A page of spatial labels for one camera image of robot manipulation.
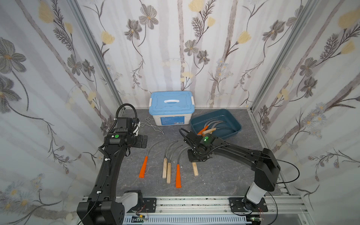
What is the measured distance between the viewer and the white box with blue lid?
3.20 ft

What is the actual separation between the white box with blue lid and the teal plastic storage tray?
83 mm

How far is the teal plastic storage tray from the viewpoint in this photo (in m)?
1.06
